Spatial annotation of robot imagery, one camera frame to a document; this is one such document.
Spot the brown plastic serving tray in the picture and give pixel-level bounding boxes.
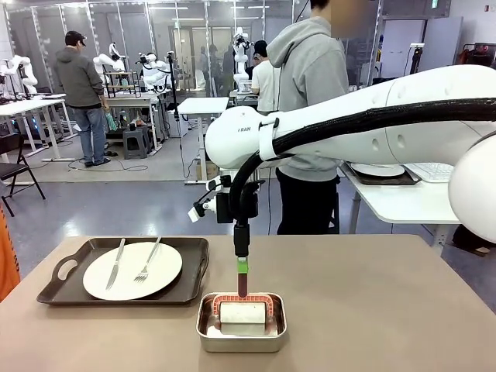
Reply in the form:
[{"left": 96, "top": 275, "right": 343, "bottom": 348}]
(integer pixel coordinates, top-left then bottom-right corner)
[
  {"left": 346, "top": 160, "right": 422, "bottom": 185},
  {"left": 36, "top": 236, "right": 210, "bottom": 307}
]

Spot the silver table knife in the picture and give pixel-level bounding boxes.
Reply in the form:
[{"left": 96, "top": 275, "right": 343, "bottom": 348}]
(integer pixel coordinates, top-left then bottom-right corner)
[{"left": 105, "top": 238, "right": 127, "bottom": 291}]

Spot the dark navy garment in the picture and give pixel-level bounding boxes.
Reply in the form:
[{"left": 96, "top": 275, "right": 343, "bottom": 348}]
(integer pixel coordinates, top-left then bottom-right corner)
[{"left": 451, "top": 223, "right": 496, "bottom": 257}]

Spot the gray door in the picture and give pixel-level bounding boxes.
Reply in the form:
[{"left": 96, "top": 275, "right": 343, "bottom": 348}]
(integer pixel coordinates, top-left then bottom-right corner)
[{"left": 418, "top": 17, "right": 464, "bottom": 73}]

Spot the black metal shelf rack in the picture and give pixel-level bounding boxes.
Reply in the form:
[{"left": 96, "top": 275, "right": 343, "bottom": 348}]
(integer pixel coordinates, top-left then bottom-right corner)
[{"left": 104, "top": 71, "right": 141, "bottom": 98}]

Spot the man in black cap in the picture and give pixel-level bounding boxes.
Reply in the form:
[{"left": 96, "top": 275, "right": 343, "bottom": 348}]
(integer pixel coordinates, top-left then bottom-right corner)
[{"left": 53, "top": 30, "right": 112, "bottom": 167}]

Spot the black sleeved right arm cable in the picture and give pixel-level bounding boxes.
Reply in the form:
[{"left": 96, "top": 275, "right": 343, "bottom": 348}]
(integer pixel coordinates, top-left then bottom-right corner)
[{"left": 228, "top": 98, "right": 496, "bottom": 226}]

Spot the person in white t-shirt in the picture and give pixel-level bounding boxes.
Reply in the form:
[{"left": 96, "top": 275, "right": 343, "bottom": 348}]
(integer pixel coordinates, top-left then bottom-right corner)
[{"left": 250, "top": 40, "right": 277, "bottom": 115}]

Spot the person in gray hoodie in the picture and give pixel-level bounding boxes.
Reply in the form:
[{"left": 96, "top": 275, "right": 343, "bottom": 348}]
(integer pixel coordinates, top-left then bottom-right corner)
[{"left": 266, "top": 0, "right": 350, "bottom": 236}]

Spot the red handled lint roller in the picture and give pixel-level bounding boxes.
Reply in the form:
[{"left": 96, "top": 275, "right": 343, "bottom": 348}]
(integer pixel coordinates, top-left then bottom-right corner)
[{"left": 211, "top": 270, "right": 274, "bottom": 336}]

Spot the long white lab table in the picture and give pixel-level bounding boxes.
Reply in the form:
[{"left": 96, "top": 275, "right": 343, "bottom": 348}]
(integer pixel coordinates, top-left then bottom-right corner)
[{"left": 0, "top": 92, "right": 77, "bottom": 162}]

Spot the white side table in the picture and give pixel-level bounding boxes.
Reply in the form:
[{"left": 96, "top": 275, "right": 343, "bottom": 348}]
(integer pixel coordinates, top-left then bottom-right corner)
[{"left": 339, "top": 162, "right": 464, "bottom": 251}]

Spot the cardboard box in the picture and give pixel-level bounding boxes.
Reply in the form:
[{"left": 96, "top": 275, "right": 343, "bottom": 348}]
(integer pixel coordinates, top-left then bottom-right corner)
[{"left": 195, "top": 158, "right": 219, "bottom": 181}]

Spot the silver fork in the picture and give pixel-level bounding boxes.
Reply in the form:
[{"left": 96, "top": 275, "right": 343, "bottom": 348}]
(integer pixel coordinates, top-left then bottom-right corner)
[{"left": 133, "top": 235, "right": 163, "bottom": 283}]

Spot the black tripod with light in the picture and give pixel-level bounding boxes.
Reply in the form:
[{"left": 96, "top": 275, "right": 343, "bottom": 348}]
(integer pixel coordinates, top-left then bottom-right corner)
[{"left": 408, "top": 42, "right": 426, "bottom": 77}]

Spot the orange fabric object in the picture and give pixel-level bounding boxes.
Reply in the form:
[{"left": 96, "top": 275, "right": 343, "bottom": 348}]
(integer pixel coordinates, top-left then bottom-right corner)
[{"left": 0, "top": 201, "right": 21, "bottom": 303}]

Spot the black camera pole stand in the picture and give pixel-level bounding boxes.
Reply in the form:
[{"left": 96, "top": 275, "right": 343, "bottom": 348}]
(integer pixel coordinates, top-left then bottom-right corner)
[{"left": 166, "top": 50, "right": 184, "bottom": 156}]

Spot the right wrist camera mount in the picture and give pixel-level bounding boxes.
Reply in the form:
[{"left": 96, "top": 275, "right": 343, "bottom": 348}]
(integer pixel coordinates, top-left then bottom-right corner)
[{"left": 188, "top": 174, "right": 233, "bottom": 224}]

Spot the round white dinner plate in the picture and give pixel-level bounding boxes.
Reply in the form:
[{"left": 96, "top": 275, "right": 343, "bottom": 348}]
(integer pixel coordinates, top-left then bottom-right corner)
[
  {"left": 82, "top": 242, "right": 184, "bottom": 301},
  {"left": 350, "top": 162, "right": 406, "bottom": 178}
]

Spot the small white standing desk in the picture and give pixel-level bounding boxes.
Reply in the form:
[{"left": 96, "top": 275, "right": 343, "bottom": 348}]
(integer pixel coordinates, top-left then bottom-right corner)
[{"left": 177, "top": 96, "right": 230, "bottom": 185}]

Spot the rectangular metal tin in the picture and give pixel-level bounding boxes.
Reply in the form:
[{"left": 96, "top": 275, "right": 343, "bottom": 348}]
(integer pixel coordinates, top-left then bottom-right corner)
[{"left": 195, "top": 292, "right": 288, "bottom": 353}]

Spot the black folding chair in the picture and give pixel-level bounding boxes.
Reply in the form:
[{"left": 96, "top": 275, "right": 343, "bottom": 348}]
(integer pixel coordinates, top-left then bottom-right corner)
[{"left": 0, "top": 133, "right": 46, "bottom": 218}]

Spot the white strap on arm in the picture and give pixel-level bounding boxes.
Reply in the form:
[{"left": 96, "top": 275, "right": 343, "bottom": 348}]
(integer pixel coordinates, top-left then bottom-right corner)
[{"left": 257, "top": 117, "right": 281, "bottom": 161}]

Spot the gray plastic stool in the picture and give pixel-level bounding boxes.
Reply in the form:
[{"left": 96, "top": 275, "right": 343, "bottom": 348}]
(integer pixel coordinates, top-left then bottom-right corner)
[{"left": 122, "top": 126, "right": 150, "bottom": 160}]

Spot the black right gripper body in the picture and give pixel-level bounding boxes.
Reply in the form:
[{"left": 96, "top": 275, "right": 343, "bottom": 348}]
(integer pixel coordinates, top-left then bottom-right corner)
[{"left": 215, "top": 180, "right": 265, "bottom": 225}]

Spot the orange jacket on rack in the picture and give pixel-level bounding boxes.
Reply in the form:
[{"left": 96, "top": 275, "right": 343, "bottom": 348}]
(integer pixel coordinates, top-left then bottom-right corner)
[{"left": 459, "top": 42, "right": 496, "bottom": 67}]

